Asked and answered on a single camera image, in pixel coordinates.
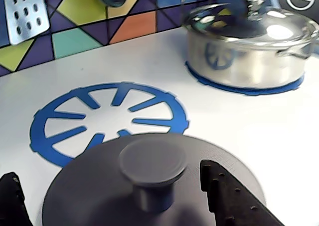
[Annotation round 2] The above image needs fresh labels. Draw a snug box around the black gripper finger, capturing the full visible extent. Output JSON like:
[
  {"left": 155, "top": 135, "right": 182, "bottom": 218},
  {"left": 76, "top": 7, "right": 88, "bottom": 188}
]
[
  {"left": 0, "top": 172, "right": 33, "bottom": 226},
  {"left": 200, "top": 159, "right": 285, "bottom": 226}
]

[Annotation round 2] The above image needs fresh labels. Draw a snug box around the dark grey round lid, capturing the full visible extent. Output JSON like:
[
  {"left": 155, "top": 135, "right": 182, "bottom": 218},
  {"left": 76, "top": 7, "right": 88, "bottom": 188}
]
[{"left": 41, "top": 133, "right": 267, "bottom": 226}]

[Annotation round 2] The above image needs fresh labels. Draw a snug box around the shiny steel pot lid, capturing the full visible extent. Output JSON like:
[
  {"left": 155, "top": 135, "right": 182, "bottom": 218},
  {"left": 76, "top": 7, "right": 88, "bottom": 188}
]
[{"left": 182, "top": 0, "right": 319, "bottom": 60}]

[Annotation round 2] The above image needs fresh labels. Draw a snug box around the stainless steel pot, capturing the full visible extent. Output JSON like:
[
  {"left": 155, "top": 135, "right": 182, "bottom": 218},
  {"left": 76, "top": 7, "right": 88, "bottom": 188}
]
[{"left": 180, "top": 0, "right": 314, "bottom": 90}]

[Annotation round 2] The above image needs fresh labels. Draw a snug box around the perforated metal spatula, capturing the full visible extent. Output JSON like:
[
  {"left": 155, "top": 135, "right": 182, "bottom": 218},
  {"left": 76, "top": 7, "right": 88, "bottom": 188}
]
[{"left": 3, "top": 0, "right": 50, "bottom": 46}]

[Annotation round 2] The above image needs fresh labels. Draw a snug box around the colourful geometric backsplash panel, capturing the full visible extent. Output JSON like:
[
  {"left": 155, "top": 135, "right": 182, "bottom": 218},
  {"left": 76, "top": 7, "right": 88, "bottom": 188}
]
[{"left": 0, "top": 0, "right": 220, "bottom": 77}]

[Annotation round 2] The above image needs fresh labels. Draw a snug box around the blue burner ring print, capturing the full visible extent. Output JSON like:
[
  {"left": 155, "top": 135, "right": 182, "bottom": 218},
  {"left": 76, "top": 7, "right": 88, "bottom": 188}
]
[{"left": 29, "top": 82, "right": 190, "bottom": 169}]

